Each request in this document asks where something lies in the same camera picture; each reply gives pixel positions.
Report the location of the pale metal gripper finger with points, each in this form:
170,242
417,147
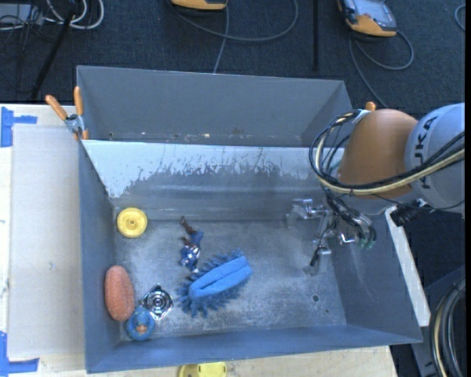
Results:
304,209
320,260

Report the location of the grey metal bin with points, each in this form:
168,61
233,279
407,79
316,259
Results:
235,195

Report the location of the blue spiky duster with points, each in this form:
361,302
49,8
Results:
220,281

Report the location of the blue and red toy figure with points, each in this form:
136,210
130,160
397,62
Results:
191,247

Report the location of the silver square with rings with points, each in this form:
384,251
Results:
157,301

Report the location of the yellow round wheel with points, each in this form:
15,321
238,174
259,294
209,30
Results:
132,222

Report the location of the orange oval sponge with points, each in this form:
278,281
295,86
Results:
119,293

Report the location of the pale flat board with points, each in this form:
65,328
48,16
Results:
43,230

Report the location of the black cylinder on white bracket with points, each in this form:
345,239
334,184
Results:
405,213

